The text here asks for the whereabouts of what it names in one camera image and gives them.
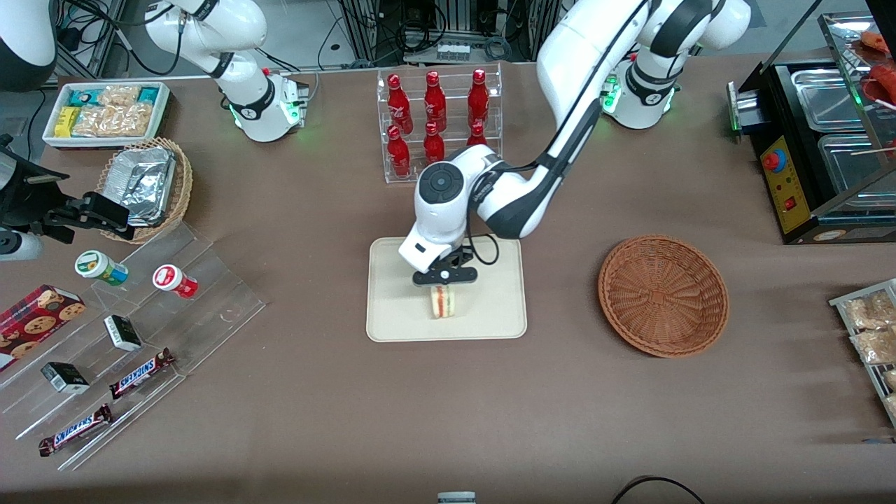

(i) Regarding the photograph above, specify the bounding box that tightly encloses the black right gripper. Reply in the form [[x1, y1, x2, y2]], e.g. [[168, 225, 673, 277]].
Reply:
[[0, 143, 135, 244]]

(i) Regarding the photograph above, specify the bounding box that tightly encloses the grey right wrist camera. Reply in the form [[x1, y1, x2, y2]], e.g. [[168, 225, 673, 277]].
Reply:
[[0, 231, 44, 262]]

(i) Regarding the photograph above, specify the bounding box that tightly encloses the triangular sandwich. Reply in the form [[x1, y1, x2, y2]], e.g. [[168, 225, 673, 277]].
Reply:
[[430, 284, 456, 320]]

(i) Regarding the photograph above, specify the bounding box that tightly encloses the clear acrylic bottle rack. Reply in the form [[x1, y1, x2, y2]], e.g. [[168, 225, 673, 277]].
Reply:
[[376, 62, 504, 185]]

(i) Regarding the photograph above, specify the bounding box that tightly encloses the black cable loop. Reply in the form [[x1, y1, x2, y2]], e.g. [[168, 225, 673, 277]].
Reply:
[[610, 475, 705, 504]]

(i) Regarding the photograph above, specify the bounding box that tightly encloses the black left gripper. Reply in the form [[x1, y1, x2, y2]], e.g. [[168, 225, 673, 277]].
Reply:
[[412, 246, 480, 295]]

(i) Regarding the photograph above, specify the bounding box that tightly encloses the clear acrylic stepped display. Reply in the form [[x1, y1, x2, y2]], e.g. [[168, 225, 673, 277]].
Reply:
[[0, 222, 268, 472]]

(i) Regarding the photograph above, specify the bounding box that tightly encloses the red chocolate cookie box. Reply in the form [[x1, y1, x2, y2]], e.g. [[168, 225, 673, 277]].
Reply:
[[0, 284, 87, 372]]

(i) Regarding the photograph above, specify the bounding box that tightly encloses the silver foil tray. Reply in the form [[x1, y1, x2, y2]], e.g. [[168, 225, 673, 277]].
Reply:
[[105, 146, 177, 228]]

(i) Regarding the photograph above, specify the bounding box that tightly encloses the cream plastic serving tray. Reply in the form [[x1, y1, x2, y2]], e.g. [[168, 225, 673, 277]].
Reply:
[[365, 237, 528, 344]]

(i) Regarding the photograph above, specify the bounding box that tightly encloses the clear bag of pastry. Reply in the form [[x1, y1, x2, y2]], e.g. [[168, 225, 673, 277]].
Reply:
[[850, 327, 896, 365], [841, 290, 896, 330]]

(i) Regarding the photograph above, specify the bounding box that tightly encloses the snickers chocolate bar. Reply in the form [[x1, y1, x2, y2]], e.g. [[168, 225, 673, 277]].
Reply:
[[38, 403, 114, 458], [108, 347, 176, 400]]

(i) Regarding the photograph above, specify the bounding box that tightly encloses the red lid snack cup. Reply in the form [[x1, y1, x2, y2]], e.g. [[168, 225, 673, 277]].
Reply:
[[152, 264, 200, 300]]

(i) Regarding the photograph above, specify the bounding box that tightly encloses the tan wicker basket with foil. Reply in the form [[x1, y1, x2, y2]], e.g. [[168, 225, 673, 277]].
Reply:
[[97, 136, 194, 244]]

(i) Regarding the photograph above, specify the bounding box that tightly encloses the black food warmer machine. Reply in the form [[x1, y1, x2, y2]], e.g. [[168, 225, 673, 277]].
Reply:
[[727, 10, 896, 246]]

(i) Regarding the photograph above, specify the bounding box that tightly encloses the round brown wicker basket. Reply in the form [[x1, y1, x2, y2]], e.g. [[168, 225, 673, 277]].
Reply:
[[598, 234, 730, 358]]

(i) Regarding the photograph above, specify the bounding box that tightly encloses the green lid snack cup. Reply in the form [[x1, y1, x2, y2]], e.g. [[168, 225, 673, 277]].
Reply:
[[74, 250, 130, 287]]

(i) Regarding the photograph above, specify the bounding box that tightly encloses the white plastic snack bin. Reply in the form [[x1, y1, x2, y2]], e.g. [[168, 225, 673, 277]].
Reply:
[[43, 81, 172, 150]]

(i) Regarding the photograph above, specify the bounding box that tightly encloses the clear bag of crackers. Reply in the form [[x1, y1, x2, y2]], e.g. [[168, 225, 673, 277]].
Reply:
[[70, 85, 153, 138]]

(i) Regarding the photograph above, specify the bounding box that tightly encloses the small black carton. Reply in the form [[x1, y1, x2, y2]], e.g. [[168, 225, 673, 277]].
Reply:
[[40, 361, 91, 395], [103, 314, 143, 352]]

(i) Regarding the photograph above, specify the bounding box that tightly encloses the steel warmer pan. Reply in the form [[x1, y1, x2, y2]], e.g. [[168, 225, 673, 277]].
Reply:
[[817, 132, 896, 195], [790, 67, 869, 134]]

